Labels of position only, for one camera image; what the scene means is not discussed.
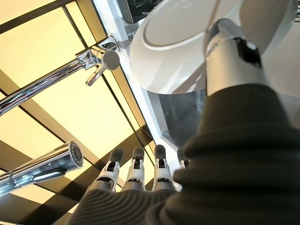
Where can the stainless steel sink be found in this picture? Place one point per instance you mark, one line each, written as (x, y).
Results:
(178, 110)

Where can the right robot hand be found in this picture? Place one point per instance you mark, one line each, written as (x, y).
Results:
(234, 175)

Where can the chrome gooseneck faucet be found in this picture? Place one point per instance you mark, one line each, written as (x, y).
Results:
(47, 77)

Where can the black dish rack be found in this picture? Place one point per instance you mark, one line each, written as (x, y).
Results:
(138, 7)

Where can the cream ceramic plate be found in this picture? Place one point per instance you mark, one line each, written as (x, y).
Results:
(164, 58)

